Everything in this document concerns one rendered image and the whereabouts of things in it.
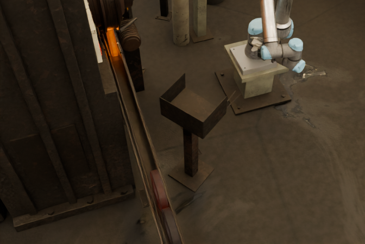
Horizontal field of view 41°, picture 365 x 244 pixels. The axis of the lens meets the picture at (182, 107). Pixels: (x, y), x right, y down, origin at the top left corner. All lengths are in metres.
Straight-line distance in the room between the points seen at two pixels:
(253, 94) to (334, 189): 0.82
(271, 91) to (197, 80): 0.51
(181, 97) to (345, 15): 1.95
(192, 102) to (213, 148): 0.63
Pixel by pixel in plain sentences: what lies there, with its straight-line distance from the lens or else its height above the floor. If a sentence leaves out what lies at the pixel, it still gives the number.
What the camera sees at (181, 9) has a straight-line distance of 3.41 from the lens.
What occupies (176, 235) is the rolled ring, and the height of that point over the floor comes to 0.71.
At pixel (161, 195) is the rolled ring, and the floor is 0.72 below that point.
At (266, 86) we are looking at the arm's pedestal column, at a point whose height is 0.10.
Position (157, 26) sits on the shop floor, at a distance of 3.81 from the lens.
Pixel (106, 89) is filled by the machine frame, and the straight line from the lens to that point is 2.21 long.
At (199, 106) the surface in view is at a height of 0.60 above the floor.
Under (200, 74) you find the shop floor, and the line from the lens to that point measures 3.44.
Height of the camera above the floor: 2.50
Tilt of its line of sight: 51 degrees down
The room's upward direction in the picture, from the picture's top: 2 degrees counter-clockwise
